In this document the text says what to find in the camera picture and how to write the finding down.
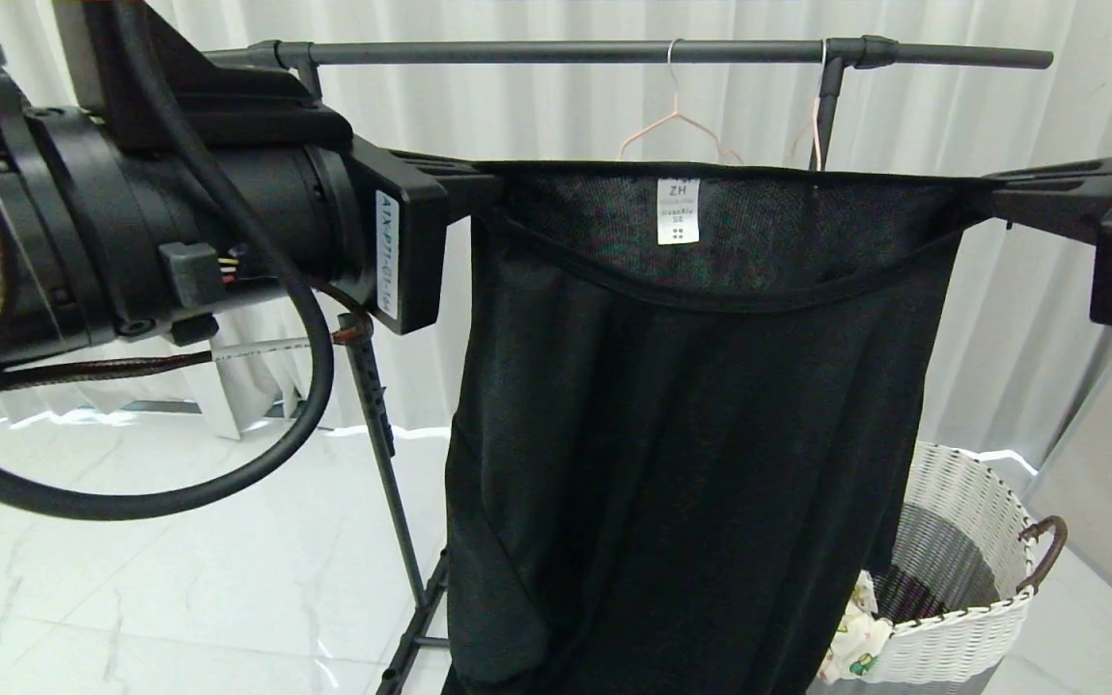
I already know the black cable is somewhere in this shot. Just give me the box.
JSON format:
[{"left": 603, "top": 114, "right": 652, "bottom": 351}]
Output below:
[{"left": 0, "top": 0, "right": 337, "bottom": 522}]

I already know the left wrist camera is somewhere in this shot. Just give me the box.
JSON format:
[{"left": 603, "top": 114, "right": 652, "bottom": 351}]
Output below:
[{"left": 52, "top": 0, "right": 356, "bottom": 151}]

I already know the pink clothes hanger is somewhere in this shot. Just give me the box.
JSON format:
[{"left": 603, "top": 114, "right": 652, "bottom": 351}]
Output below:
[
  {"left": 788, "top": 39, "right": 829, "bottom": 170},
  {"left": 617, "top": 39, "right": 745, "bottom": 165}
]

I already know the white laundry basket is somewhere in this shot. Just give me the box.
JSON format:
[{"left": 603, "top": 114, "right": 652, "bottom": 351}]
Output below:
[{"left": 846, "top": 442, "right": 1069, "bottom": 695}]

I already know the black t-shirt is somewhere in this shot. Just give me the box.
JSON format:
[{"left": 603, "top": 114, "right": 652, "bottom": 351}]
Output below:
[{"left": 442, "top": 159, "right": 1001, "bottom": 695}]

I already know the black clothes rack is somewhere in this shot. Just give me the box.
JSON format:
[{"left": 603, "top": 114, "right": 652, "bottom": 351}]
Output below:
[{"left": 204, "top": 35, "right": 1054, "bottom": 695}]

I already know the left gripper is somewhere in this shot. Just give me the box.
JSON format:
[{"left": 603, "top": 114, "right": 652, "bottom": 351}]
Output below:
[{"left": 30, "top": 106, "right": 509, "bottom": 339}]

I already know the cream printed garment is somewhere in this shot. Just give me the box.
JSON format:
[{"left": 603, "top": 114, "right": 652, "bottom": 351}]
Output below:
[{"left": 817, "top": 570, "right": 897, "bottom": 686}]

